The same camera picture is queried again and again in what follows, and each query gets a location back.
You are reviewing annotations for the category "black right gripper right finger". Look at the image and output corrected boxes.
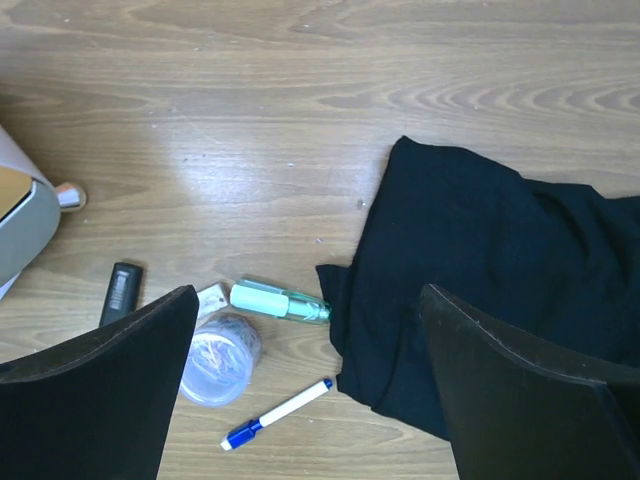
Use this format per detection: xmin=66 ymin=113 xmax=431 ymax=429
xmin=421 ymin=285 xmax=639 ymax=479

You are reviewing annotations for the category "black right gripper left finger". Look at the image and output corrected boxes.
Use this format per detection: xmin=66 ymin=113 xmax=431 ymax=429
xmin=1 ymin=285 xmax=199 ymax=479

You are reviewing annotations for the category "clear jar of paper clips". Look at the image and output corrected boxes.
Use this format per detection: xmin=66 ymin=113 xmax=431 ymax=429
xmin=179 ymin=313 xmax=262 ymax=408

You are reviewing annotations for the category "white eraser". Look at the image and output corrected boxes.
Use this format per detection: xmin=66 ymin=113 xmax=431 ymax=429
xmin=197 ymin=282 xmax=229 ymax=321

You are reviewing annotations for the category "green clear highlighter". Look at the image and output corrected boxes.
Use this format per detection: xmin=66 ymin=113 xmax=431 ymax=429
xmin=230 ymin=278 xmax=331 ymax=325

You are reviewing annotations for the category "white rounded drawer organizer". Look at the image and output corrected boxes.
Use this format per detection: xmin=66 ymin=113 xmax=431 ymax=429
xmin=1 ymin=130 xmax=87 ymax=295

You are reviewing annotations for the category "black highlighter blue cap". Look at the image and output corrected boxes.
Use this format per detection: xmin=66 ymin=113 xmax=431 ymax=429
xmin=99 ymin=262 xmax=143 ymax=327

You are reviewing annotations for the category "black cloth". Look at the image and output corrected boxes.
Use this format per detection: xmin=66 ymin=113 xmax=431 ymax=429
xmin=317 ymin=137 xmax=639 ymax=438

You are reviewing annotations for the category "white marker dark blue cap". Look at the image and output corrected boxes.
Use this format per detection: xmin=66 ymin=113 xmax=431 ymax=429
xmin=220 ymin=377 xmax=333 ymax=451

